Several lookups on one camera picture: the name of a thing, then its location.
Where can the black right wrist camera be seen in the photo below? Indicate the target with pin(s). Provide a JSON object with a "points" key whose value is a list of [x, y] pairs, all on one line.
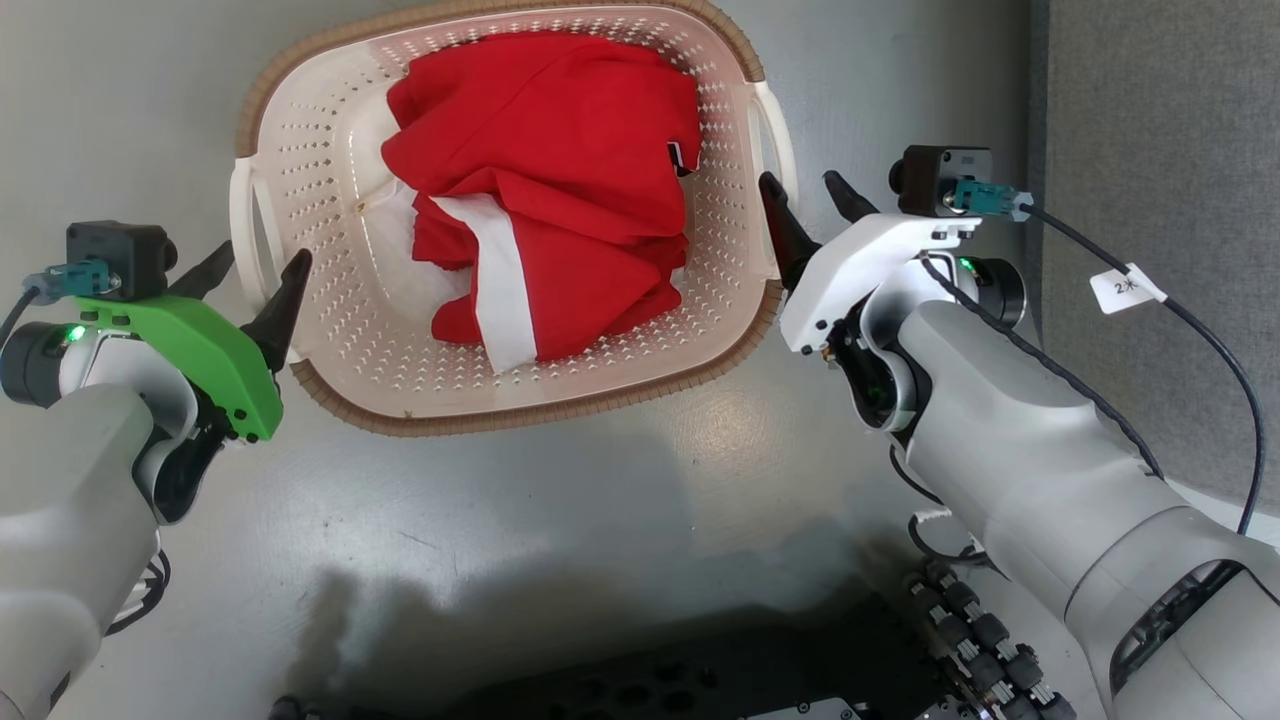
{"points": [[940, 175]]}

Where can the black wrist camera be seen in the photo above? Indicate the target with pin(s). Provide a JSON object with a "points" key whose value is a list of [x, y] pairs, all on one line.
{"points": [[940, 175], [115, 255]]}

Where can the black roller robot wheel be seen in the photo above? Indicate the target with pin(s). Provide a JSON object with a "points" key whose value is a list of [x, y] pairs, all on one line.
{"points": [[985, 640]]}

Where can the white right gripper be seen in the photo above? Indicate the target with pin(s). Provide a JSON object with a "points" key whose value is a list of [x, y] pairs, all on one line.
{"points": [[850, 265]]}

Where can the red and white garment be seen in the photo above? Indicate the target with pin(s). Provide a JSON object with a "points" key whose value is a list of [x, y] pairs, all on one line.
{"points": [[560, 130]]}

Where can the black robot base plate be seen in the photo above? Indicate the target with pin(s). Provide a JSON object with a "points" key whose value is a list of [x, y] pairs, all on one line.
{"points": [[700, 675]]}

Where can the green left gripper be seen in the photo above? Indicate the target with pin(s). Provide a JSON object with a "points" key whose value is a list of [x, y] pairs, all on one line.
{"points": [[215, 350]]}

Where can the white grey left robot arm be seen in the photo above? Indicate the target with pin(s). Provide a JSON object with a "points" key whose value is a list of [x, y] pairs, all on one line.
{"points": [[70, 480]]}

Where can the cream perforated laundry basket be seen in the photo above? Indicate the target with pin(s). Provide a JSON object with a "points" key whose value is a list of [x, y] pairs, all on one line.
{"points": [[330, 200]]}

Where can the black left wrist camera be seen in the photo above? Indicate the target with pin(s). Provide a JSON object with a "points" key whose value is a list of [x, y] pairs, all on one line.
{"points": [[115, 255]]}

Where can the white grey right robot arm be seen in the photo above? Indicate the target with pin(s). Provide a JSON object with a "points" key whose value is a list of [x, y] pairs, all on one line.
{"points": [[1010, 440]]}

